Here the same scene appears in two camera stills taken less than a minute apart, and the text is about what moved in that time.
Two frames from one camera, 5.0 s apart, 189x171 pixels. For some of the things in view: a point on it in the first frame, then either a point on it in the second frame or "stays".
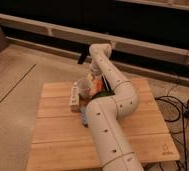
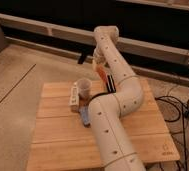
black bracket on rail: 82,56 stays
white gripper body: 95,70 to 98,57
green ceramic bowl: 103,93 stays
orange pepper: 96,87 to 103,74
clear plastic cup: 84,88 stays
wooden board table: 62,143 stays
